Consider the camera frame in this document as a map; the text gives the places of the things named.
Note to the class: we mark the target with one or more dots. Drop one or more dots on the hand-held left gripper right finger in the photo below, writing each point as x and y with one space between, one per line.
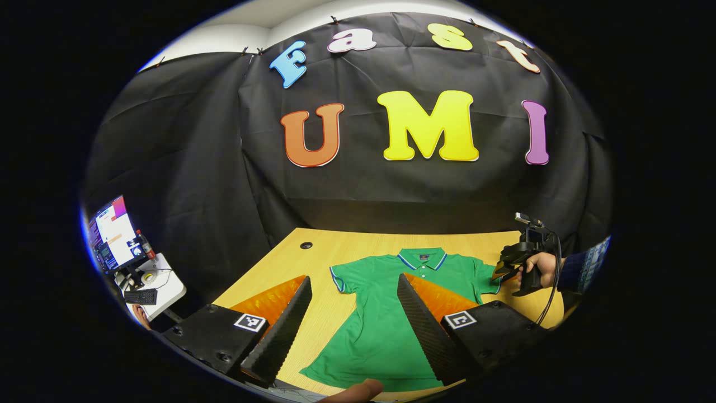
422 330

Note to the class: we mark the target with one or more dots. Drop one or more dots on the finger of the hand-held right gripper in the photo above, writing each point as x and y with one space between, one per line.
499 272

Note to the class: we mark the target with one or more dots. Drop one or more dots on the white side table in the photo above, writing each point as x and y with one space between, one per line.
168 288

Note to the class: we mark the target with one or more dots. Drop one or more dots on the green T-shirt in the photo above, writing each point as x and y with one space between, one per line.
375 330

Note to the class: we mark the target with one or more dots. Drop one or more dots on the black backdrop cloth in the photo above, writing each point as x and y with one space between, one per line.
391 196

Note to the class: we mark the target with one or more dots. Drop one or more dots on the computer monitor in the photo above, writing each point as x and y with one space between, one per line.
114 232

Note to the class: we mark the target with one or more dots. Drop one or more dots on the red bottle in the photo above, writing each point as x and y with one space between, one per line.
146 246

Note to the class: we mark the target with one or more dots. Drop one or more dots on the black keyboard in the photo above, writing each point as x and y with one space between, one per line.
141 296

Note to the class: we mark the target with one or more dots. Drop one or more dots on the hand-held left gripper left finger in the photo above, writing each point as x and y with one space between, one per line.
279 336

